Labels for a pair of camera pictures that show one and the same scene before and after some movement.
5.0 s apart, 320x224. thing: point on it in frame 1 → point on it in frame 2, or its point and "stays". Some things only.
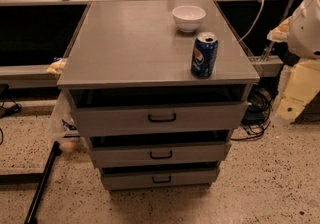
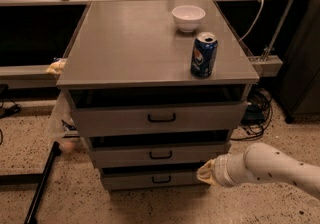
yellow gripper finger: (301, 88) → (226, 169)
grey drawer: (160, 152) stays
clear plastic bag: (64, 125) stays
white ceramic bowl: (188, 18) stays
